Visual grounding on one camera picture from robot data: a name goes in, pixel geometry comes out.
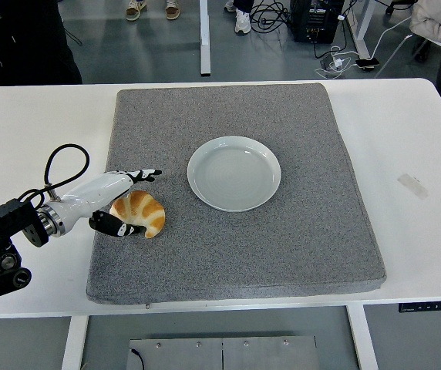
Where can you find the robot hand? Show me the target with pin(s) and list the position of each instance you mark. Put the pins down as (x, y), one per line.
(93, 190)

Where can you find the croissant bread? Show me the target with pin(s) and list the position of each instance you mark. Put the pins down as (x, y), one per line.
(147, 210)

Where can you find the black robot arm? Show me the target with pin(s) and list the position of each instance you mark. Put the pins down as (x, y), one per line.
(4, 219)

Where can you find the pale grey round plate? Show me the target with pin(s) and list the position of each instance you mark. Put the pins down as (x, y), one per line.
(234, 173)

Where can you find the grey metal plate with screws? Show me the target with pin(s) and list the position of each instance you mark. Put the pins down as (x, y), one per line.
(243, 356)

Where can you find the white table leg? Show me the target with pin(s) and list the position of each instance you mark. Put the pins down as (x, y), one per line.
(73, 343)
(362, 339)

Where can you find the person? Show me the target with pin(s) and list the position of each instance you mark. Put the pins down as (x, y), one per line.
(12, 58)

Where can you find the grey speckled cushion mat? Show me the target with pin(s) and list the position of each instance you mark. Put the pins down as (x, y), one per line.
(243, 250)

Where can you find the person's tan shoe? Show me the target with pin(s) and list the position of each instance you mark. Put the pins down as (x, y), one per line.
(135, 9)
(172, 9)

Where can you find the white background desk leg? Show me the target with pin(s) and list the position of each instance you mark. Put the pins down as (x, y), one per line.
(204, 38)

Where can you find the person's white shoe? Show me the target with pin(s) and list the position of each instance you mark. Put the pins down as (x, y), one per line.
(230, 4)
(242, 22)

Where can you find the black computer case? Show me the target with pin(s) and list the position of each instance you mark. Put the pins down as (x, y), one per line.
(313, 19)

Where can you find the white angled desk leg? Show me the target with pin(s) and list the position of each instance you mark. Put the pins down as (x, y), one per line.
(361, 34)

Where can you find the translucent tape strip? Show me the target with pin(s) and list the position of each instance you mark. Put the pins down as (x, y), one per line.
(412, 186)

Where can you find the black desk control panel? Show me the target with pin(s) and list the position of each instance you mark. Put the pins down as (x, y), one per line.
(432, 306)

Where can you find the beige padded jacket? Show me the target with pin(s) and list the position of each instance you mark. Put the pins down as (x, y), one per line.
(432, 17)

